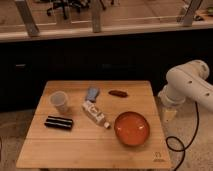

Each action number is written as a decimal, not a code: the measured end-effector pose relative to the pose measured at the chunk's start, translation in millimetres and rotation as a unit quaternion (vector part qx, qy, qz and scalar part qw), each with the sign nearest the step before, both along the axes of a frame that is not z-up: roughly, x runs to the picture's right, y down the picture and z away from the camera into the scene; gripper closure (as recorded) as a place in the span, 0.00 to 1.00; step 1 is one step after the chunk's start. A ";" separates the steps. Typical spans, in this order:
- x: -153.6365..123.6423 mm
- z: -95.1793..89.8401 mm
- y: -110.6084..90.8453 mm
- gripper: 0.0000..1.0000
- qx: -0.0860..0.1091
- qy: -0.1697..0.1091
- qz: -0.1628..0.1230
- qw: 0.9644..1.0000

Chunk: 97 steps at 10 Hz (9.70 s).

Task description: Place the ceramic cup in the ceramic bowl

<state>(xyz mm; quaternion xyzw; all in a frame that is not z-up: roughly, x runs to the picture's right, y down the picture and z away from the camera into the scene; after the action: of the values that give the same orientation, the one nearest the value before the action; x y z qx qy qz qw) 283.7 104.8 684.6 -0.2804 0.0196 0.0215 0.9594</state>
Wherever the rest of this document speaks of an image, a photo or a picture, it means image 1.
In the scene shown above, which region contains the wooden table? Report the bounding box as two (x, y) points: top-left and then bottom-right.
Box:
(16, 81), (171, 169)

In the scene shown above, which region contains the black cable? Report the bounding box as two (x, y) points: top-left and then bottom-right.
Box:
(165, 101), (200, 171)

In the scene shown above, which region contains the brown sausage-shaped item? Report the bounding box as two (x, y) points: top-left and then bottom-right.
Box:
(108, 90), (128, 98)

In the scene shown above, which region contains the orange ceramic bowl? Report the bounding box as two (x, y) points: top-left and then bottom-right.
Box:
(114, 111), (150, 146)

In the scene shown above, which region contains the grey window post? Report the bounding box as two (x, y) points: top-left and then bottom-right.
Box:
(182, 0), (203, 27)
(91, 0), (101, 33)
(14, 0), (39, 37)

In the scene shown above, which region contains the white carton bottle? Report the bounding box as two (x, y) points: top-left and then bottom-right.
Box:
(82, 101), (110, 129)

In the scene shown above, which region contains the grey middle window post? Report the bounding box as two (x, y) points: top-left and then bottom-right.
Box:
(91, 0), (101, 33)

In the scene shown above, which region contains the grey left window post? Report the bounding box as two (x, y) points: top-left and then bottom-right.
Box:
(14, 0), (39, 37)

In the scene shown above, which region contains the translucent white cup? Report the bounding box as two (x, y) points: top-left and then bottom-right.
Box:
(49, 91), (69, 114)

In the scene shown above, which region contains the black office chair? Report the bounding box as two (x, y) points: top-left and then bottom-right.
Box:
(46, 0), (89, 19)

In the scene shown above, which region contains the black rectangular box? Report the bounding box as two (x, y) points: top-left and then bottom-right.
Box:
(44, 116), (73, 130)

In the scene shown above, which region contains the grey right window post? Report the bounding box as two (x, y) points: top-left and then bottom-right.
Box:
(182, 0), (203, 27)

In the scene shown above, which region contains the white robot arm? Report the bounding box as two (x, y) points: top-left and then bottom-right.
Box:
(158, 60), (213, 122)

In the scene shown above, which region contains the blue cloth item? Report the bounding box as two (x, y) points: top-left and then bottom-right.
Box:
(86, 87), (99, 102)

